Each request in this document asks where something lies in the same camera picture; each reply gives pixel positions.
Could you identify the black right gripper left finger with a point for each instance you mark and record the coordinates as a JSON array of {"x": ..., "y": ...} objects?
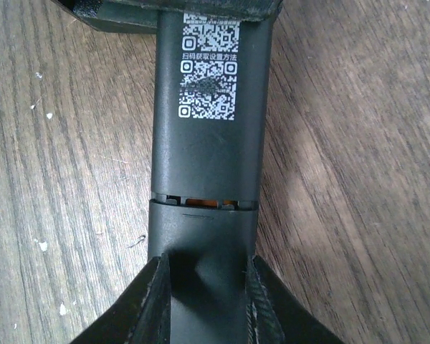
[{"x": 141, "y": 314}]

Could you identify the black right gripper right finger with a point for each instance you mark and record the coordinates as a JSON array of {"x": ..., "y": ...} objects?
[{"x": 273, "y": 313}]

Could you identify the black battery compartment cover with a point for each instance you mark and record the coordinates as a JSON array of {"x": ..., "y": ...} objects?
[{"x": 208, "y": 251}]

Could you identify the black remote control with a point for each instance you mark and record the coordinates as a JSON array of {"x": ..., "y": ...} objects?
[{"x": 209, "y": 108}]

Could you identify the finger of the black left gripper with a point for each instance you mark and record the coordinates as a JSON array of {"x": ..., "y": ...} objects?
[
  {"x": 243, "y": 10},
  {"x": 123, "y": 17}
]

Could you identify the orange battery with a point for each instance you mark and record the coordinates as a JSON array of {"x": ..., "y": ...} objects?
[{"x": 208, "y": 203}]

